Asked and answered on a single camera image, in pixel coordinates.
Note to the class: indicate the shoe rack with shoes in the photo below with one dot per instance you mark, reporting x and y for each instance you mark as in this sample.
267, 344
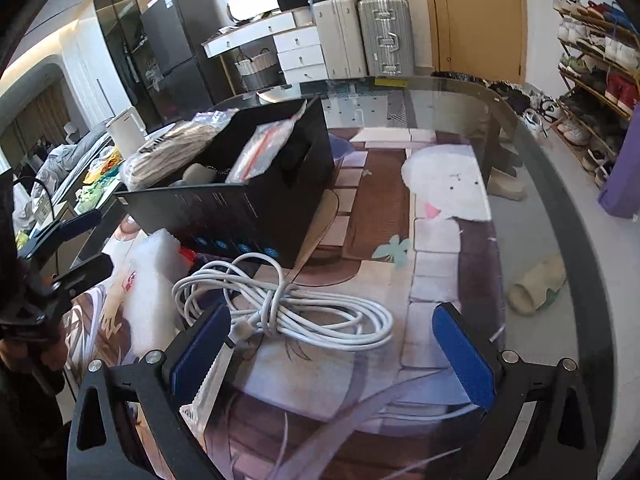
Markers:
600, 85

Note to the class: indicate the wooden door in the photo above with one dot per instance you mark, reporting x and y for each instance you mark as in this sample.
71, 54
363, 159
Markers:
480, 20

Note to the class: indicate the person's left hand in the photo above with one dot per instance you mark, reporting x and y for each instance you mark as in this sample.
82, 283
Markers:
47, 355

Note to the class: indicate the white suitcase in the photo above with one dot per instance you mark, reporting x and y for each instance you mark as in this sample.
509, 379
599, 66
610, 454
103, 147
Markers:
340, 37

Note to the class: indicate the white electric kettle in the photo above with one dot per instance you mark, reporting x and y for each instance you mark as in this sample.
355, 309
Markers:
125, 132

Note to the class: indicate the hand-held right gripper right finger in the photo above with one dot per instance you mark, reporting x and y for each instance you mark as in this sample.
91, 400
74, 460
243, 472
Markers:
465, 355

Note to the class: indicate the green plastic bag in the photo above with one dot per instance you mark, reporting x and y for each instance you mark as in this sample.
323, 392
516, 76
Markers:
97, 195

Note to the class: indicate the woven laundry basket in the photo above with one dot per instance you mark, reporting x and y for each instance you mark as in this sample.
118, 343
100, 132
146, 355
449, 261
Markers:
257, 72

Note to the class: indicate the purple bag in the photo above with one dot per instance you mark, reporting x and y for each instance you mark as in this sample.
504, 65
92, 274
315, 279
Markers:
625, 175

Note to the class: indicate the yellow snack bag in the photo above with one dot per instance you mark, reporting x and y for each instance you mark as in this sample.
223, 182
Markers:
105, 165

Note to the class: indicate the white vanity desk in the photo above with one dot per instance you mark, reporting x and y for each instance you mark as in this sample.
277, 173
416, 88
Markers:
295, 47

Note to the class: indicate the grey bedding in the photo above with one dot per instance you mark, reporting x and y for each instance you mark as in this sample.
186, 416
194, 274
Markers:
60, 160

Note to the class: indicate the pile of shoes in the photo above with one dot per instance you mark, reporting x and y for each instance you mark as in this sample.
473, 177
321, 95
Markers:
530, 105

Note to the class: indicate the red packet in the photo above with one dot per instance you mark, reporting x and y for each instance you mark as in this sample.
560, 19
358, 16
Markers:
188, 256

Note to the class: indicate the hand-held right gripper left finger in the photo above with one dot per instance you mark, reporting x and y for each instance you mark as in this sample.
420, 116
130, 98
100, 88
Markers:
200, 350

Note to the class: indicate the oval mirror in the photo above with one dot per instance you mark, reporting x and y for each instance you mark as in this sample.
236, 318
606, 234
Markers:
252, 2

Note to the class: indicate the dark glass cabinet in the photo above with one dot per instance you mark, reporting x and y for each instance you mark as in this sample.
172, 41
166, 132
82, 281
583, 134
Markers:
117, 45

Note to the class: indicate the silver suitcase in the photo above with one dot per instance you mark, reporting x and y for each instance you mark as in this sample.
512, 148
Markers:
387, 35

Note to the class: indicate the black cardboard box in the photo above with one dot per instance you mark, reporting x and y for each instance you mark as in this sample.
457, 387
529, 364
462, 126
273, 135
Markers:
225, 220

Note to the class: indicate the brown curtain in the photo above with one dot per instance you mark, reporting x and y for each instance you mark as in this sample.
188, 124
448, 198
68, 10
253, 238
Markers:
37, 120

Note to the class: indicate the beige slipper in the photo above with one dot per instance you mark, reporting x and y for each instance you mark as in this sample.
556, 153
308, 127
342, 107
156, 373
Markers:
507, 185
535, 285

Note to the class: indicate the white low counter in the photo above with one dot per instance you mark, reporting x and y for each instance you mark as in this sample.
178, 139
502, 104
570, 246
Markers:
155, 136

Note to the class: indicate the white foam wrap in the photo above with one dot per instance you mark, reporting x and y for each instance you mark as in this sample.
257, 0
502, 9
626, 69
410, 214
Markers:
150, 270

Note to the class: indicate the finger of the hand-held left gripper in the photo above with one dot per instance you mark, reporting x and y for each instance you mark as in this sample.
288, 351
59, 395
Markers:
85, 272
82, 220

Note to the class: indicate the dark grey refrigerator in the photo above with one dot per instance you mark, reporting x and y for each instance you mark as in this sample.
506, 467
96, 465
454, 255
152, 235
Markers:
185, 55

